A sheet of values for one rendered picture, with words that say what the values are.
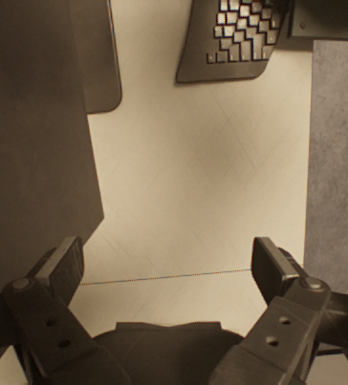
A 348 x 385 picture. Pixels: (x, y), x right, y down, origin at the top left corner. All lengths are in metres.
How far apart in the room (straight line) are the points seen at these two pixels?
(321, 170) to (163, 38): 1.12
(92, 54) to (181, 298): 0.52
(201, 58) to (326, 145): 1.05
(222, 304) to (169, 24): 0.57
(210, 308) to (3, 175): 0.56
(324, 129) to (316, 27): 0.95
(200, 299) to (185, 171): 0.29
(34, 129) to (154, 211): 0.36
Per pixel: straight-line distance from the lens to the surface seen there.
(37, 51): 0.28
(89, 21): 0.56
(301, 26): 0.54
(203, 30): 0.53
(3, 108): 0.22
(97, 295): 0.68
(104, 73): 0.54
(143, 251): 0.61
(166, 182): 0.55
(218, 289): 0.67
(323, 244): 1.65
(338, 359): 1.94
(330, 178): 1.53
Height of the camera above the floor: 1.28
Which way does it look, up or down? 73 degrees down
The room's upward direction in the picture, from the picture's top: 176 degrees clockwise
